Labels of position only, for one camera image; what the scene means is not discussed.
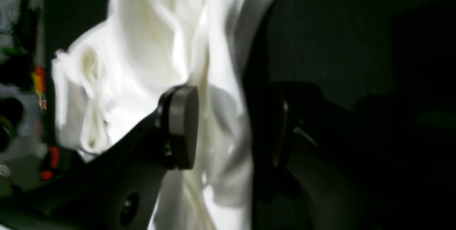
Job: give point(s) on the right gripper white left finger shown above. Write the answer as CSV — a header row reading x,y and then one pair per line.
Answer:
x,y
119,189

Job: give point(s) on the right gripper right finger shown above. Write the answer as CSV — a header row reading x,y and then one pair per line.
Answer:
x,y
387,165

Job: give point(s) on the white printed t-shirt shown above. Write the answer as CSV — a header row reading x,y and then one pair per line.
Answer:
x,y
113,75

